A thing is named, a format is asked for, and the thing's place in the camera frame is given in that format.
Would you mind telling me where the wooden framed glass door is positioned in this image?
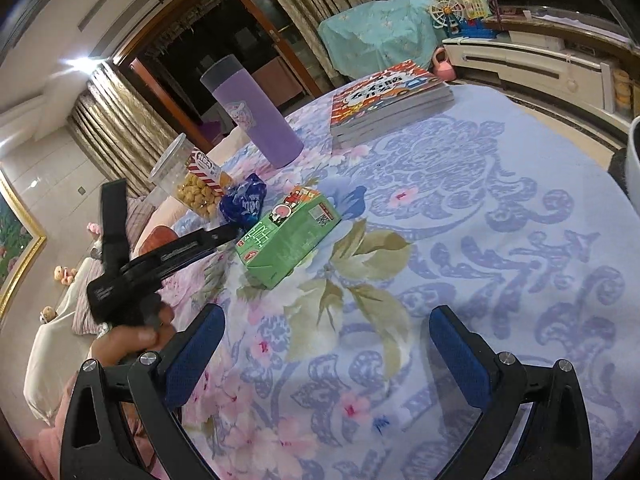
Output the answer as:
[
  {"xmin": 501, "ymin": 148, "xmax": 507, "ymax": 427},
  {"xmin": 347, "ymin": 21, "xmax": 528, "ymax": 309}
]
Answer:
[{"xmin": 112, "ymin": 0, "xmax": 331, "ymax": 131}]

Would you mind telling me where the floral tablecloth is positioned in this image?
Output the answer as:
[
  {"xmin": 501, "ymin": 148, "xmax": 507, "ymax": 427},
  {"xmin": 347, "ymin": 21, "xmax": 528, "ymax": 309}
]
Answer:
[{"xmin": 137, "ymin": 82, "xmax": 640, "ymax": 480}]

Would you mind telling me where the gold framed picture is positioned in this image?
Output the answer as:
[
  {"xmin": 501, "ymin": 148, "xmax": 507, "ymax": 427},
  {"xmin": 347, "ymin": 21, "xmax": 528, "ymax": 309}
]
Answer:
[{"xmin": 0, "ymin": 170, "xmax": 47, "ymax": 316}]

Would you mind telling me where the ferris wheel toy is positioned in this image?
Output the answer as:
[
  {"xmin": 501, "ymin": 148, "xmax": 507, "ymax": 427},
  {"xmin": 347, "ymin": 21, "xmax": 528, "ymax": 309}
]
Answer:
[{"xmin": 427, "ymin": 0, "xmax": 466, "ymax": 38}]

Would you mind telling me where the green drink carton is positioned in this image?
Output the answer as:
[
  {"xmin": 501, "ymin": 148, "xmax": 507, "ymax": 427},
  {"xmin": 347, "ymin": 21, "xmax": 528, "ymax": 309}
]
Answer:
[{"xmin": 235, "ymin": 185, "xmax": 343, "ymax": 291}]

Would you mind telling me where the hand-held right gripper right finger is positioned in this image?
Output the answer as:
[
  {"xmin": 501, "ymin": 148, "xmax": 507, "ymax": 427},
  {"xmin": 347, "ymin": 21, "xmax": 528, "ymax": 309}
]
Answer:
[{"xmin": 429, "ymin": 304, "xmax": 598, "ymax": 480}]

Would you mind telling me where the pink kettlebell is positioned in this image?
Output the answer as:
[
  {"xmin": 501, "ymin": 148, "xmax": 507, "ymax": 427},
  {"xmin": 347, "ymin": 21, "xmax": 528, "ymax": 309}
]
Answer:
[{"xmin": 432, "ymin": 47, "xmax": 456, "ymax": 82}]

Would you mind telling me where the grey trash bin black bag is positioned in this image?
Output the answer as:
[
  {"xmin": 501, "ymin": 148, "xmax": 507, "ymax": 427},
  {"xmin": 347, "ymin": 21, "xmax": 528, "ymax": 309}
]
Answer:
[{"xmin": 607, "ymin": 115, "xmax": 640, "ymax": 211}]

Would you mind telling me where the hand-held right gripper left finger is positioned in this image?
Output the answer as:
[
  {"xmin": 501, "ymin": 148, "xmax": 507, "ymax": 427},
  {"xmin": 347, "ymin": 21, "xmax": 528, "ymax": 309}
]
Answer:
[{"xmin": 59, "ymin": 303, "xmax": 227, "ymax": 480}]

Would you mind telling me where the teal cloth cover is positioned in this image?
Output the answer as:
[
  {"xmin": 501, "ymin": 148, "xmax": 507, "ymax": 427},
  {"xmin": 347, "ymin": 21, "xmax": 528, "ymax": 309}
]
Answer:
[{"xmin": 318, "ymin": 0, "xmax": 448, "ymax": 81}]

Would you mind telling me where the clear snack jar striped label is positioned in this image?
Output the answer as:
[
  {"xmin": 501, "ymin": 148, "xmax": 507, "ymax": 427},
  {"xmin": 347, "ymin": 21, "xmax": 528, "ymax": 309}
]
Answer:
[{"xmin": 148, "ymin": 132, "xmax": 236, "ymax": 221}]

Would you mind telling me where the person's left hand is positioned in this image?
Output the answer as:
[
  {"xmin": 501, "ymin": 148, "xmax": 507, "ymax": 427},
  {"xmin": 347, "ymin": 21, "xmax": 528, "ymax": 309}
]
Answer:
[{"xmin": 90, "ymin": 300, "xmax": 176, "ymax": 368}]

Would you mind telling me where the purple drinking bottle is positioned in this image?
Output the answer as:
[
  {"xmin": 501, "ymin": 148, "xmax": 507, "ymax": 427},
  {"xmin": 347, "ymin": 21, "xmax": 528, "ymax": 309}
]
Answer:
[{"xmin": 200, "ymin": 54, "xmax": 306, "ymax": 170}]

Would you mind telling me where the white television cabinet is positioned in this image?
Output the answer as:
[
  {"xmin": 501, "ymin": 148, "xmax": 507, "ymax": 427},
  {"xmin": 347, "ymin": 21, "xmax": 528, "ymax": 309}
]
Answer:
[{"xmin": 442, "ymin": 7, "xmax": 640, "ymax": 131}]

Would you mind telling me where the white sofa cushion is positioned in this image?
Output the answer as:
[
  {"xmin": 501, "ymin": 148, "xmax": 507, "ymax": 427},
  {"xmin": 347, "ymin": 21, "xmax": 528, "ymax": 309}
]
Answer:
[{"xmin": 25, "ymin": 257, "xmax": 108, "ymax": 421}]

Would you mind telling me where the blue toy base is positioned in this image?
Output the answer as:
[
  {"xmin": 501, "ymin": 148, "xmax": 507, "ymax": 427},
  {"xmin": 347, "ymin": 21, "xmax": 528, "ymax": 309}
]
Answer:
[{"xmin": 450, "ymin": 20, "xmax": 501, "ymax": 40}]

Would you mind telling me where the stack of colourful books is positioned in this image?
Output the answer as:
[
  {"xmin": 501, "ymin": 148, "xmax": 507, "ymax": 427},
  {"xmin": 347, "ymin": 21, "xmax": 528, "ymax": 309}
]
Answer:
[{"xmin": 329, "ymin": 59, "xmax": 455, "ymax": 150}]

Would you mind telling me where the person's left forearm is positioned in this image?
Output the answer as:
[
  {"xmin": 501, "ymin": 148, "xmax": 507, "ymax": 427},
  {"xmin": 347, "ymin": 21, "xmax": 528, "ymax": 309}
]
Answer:
[{"xmin": 36, "ymin": 375, "xmax": 76, "ymax": 480}]

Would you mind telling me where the blue snack packet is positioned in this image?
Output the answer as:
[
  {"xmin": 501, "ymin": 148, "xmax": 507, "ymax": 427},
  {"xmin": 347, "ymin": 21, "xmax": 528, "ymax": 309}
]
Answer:
[{"xmin": 219, "ymin": 172, "xmax": 268, "ymax": 228}]

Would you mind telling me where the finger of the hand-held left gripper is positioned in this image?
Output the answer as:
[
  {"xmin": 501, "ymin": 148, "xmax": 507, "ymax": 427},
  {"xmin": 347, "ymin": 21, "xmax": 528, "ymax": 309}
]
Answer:
[{"xmin": 125, "ymin": 224, "xmax": 245, "ymax": 281}]

